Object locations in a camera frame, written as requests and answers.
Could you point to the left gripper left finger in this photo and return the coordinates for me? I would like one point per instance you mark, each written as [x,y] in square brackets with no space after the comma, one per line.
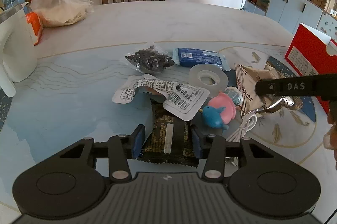
[121,148]

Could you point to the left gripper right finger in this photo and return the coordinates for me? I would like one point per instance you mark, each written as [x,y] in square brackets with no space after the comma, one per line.
[212,148]

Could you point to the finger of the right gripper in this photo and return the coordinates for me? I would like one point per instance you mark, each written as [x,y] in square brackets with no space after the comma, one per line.
[297,88]

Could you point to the pink blue whale toy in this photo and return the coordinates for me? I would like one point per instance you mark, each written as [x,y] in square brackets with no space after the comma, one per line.
[219,112]

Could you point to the black snack packet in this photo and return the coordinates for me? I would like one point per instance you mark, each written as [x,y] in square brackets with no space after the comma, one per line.
[170,140]

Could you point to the white labelled pouch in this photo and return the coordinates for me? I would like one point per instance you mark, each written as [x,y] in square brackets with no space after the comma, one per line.
[182,100]

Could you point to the silver snack packet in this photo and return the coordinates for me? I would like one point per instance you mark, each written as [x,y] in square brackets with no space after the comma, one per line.
[248,76]

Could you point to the clear tape roll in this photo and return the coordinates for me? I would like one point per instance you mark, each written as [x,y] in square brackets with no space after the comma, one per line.
[209,77]

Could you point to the red cardboard box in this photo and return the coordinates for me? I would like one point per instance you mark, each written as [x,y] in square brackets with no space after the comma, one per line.
[313,55]

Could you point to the blue tissue pack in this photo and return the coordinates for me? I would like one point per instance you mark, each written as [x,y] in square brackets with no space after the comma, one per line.
[189,57]

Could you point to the bag of dark seeds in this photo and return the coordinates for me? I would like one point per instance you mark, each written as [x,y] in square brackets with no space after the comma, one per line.
[150,60]

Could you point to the white electric kettle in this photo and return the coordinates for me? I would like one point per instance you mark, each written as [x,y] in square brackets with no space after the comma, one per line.
[18,58]

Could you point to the orange white carton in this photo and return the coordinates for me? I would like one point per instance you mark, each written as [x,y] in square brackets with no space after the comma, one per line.
[36,27]

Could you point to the clear plastic bag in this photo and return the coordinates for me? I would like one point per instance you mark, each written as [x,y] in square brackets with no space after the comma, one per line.
[55,13]

